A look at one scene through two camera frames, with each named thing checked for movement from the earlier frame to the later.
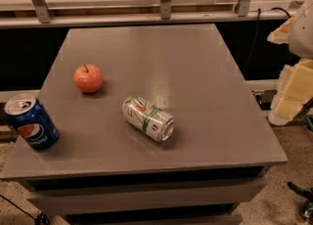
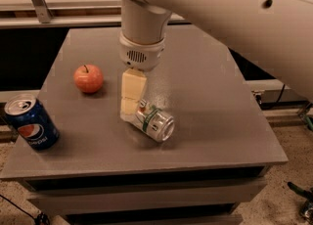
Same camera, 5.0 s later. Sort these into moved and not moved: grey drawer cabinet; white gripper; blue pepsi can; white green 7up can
Moved: white gripper
Not moved: grey drawer cabinet; blue pepsi can; white green 7up can
